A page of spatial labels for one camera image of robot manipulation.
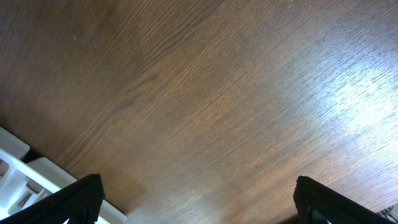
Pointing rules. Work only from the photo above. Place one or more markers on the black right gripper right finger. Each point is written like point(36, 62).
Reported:
point(316, 203)

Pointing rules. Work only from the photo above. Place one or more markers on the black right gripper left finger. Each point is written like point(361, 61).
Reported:
point(78, 203)

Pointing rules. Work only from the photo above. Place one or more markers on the white plastic cutlery tray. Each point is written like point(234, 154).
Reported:
point(25, 183)

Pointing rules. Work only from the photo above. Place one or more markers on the dark object bottom right corner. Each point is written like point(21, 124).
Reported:
point(390, 213)

